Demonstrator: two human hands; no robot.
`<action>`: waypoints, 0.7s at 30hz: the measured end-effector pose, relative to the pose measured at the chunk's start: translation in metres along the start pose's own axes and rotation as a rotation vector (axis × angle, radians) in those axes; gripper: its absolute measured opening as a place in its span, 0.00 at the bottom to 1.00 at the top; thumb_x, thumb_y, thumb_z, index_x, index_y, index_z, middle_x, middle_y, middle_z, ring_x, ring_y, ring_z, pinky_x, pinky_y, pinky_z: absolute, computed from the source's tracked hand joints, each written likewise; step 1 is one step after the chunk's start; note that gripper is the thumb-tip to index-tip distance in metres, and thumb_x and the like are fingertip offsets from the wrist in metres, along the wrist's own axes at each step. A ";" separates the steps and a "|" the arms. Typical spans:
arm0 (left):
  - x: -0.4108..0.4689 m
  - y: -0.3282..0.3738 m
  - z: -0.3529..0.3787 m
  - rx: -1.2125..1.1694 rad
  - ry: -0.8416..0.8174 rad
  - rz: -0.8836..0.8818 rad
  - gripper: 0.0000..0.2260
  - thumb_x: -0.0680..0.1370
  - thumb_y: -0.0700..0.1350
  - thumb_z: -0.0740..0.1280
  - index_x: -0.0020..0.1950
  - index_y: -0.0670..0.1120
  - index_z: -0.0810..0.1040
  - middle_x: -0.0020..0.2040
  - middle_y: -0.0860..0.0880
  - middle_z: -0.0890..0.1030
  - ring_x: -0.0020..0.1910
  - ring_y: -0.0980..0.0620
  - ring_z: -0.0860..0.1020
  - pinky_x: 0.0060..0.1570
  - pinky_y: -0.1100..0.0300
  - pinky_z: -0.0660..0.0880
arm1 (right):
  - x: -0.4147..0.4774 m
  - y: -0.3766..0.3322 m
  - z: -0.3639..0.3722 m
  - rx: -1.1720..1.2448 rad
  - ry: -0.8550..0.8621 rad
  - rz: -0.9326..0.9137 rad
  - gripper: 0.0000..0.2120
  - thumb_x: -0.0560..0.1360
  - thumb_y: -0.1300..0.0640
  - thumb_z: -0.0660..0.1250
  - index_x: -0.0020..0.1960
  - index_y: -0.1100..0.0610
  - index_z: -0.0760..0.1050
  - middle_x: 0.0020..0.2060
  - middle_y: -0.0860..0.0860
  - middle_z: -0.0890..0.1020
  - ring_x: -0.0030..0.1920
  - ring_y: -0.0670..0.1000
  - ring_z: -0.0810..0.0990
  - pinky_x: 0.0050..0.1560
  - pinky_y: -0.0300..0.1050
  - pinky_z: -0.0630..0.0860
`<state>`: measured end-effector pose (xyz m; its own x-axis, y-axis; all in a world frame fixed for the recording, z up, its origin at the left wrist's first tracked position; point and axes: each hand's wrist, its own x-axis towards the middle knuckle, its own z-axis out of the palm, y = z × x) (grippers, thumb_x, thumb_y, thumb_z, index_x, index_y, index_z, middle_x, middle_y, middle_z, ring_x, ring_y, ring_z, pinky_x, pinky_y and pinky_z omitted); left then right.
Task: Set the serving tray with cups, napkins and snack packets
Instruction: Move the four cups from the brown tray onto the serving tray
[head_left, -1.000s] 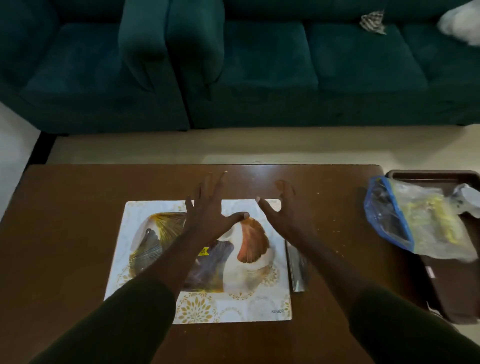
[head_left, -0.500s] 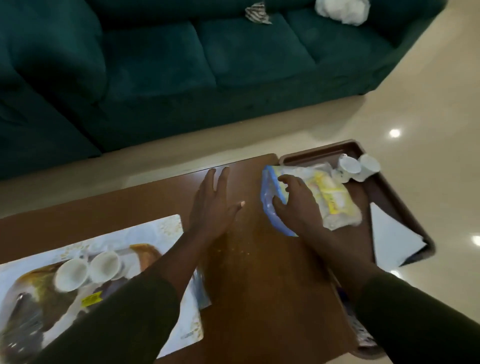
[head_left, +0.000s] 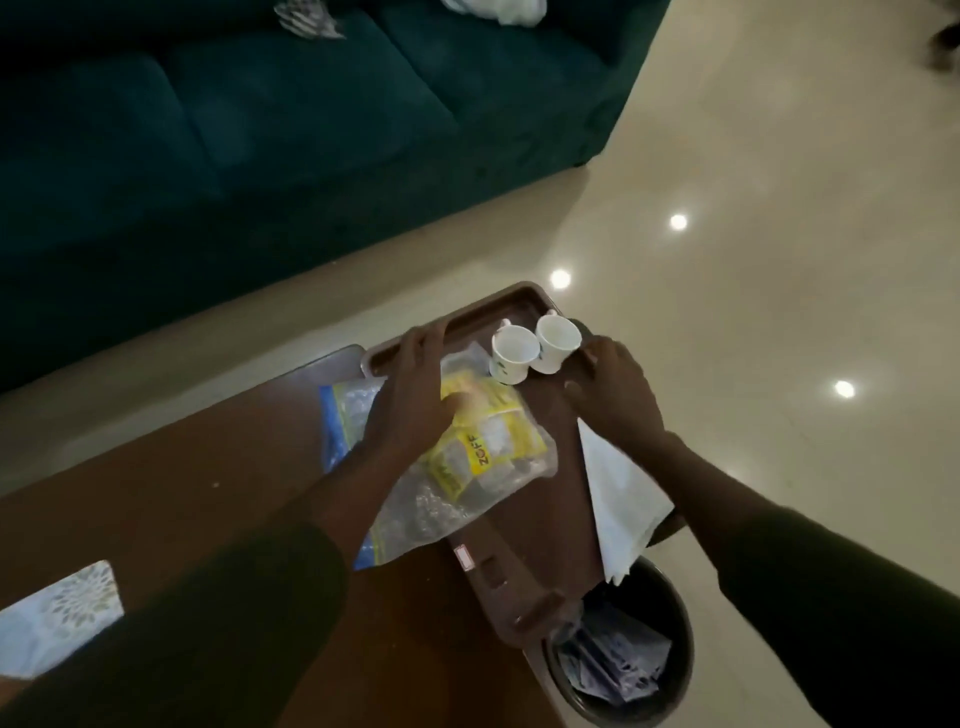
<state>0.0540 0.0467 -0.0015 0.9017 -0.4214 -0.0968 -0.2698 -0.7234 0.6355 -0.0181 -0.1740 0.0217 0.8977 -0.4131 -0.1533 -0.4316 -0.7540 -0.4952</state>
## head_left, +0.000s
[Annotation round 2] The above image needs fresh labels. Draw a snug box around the person's left hand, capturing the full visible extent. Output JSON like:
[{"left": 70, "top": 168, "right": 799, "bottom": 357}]
[{"left": 362, "top": 322, "right": 471, "bottom": 471}]

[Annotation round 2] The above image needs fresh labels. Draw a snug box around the person's right hand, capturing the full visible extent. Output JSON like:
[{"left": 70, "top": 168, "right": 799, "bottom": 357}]
[{"left": 564, "top": 335, "right": 669, "bottom": 452}]

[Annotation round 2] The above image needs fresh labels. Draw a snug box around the brown plastic tray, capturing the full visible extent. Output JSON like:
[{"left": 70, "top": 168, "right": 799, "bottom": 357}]
[{"left": 360, "top": 281, "right": 687, "bottom": 651}]

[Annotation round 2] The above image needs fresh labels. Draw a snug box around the person's right forearm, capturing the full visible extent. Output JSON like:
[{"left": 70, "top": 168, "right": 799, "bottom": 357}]
[{"left": 636, "top": 433, "right": 960, "bottom": 728}]

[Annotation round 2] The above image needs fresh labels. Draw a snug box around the person's left forearm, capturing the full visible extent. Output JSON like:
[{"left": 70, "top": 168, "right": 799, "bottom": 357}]
[{"left": 0, "top": 444, "right": 421, "bottom": 728}]

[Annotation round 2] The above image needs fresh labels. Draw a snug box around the white cup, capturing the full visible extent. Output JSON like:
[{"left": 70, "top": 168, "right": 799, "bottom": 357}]
[
  {"left": 531, "top": 309, "right": 584, "bottom": 376},
  {"left": 489, "top": 318, "right": 542, "bottom": 387}
]

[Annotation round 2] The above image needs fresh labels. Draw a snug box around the clear bag of yellow packets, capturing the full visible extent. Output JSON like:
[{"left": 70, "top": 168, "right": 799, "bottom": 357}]
[{"left": 318, "top": 341, "right": 560, "bottom": 571}]

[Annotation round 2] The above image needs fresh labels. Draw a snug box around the white paper napkin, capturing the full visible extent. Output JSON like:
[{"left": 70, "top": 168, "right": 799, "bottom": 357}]
[{"left": 576, "top": 417, "right": 676, "bottom": 587}]

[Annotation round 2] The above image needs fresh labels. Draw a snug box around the black round trash bin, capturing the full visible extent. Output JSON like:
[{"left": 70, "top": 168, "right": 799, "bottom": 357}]
[{"left": 541, "top": 556, "right": 696, "bottom": 728}]

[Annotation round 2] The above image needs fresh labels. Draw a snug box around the crumpled wrappers trash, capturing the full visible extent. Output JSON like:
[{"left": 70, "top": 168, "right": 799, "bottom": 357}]
[{"left": 558, "top": 598, "right": 673, "bottom": 707}]

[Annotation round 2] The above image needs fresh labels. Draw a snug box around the dark green sofa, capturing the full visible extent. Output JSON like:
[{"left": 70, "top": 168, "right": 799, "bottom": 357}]
[{"left": 0, "top": 0, "right": 673, "bottom": 396}]

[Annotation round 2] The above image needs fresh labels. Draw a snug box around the white floral patterned mat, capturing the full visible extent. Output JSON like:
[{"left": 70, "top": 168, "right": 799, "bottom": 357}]
[{"left": 0, "top": 560, "right": 126, "bottom": 682}]

